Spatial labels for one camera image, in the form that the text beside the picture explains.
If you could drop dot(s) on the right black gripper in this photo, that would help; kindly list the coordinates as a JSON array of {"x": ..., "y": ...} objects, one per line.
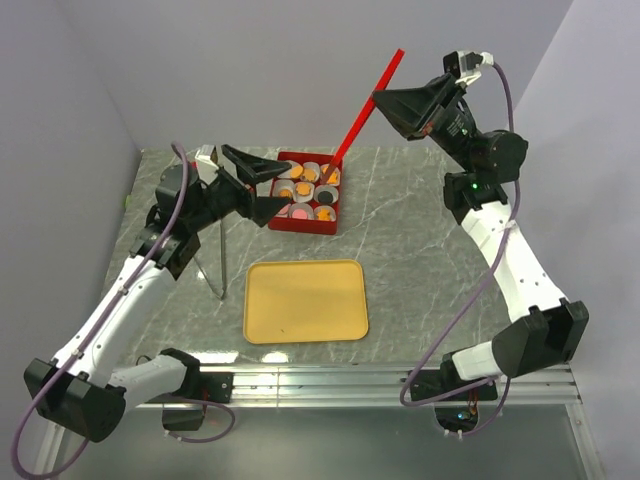
[{"x": 410, "y": 111}]

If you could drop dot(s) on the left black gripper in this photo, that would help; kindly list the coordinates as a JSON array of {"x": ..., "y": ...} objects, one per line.
[{"x": 265, "y": 207}]

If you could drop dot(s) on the round tan cookie top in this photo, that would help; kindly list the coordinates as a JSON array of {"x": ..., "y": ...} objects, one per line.
[{"x": 296, "y": 172}]

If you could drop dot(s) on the flower cookie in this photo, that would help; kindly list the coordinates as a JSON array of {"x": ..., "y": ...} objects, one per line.
[
  {"x": 309, "y": 175},
  {"x": 303, "y": 188}
]

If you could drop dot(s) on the pink round cookie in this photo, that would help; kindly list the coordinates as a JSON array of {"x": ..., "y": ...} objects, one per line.
[
  {"x": 299, "y": 214},
  {"x": 283, "y": 212}
]

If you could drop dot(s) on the orange fish cookie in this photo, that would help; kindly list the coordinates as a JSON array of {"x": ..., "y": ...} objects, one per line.
[
  {"x": 334, "y": 177},
  {"x": 324, "y": 215}
]

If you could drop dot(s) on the red box lid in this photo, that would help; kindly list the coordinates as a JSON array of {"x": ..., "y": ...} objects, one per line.
[{"x": 362, "y": 116}]

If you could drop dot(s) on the metal tongs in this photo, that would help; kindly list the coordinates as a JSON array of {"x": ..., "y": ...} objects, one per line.
[{"x": 219, "y": 293}]

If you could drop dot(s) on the black round cookie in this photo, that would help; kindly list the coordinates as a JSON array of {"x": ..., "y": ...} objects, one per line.
[{"x": 325, "y": 197}]

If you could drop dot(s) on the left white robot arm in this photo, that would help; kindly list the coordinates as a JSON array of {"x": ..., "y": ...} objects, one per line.
[{"x": 80, "y": 388}]

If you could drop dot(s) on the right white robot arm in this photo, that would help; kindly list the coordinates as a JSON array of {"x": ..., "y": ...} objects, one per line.
[{"x": 545, "y": 327}]

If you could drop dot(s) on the white paper cup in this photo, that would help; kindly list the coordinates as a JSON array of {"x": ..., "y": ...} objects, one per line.
[
  {"x": 287, "y": 173},
  {"x": 303, "y": 199},
  {"x": 287, "y": 215},
  {"x": 283, "y": 184},
  {"x": 330, "y": 188},
  {"x": 305, "y": 207},
  {"x": 326, "y": 207},
  {"x": 314, "y": 166},
  {"x": 327, "y": 167}
]

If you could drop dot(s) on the red cookie box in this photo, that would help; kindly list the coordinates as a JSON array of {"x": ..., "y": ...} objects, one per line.
[{"x": 301, "y": 226}]

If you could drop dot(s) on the yellow tray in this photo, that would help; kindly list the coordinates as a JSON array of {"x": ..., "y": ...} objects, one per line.
[{"x": 294, "y": 302}]

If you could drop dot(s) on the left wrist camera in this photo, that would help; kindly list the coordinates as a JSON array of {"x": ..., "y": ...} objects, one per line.
[{"x": 207, "y": 163}]

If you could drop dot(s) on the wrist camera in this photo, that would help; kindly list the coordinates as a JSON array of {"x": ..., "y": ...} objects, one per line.
[
  {"x": 466, "y": 65},
  {"x": 207, "y": 163}
]

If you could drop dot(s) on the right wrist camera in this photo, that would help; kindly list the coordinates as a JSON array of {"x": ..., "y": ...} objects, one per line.
[{"x": 466, "y": 65}]

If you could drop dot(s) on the aluminium rail right side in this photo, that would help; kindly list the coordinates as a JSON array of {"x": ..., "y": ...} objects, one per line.
[{"x": 502, "y": 244}]

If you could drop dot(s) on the aluminium rail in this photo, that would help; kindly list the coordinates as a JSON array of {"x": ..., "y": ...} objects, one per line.
[
  {"x": 502, "y": 244},
  {"x": 367, "y": 385}
]

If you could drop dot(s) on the aluminium rail front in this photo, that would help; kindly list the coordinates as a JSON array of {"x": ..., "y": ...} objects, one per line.
[{"x": 367, "y": 385}]

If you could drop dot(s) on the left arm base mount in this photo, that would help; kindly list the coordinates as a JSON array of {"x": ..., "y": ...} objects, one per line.
[{"x": 187, "y": 410}]

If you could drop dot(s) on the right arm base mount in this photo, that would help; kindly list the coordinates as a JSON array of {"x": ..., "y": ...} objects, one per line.
[{"x": 456, "y": 406}]

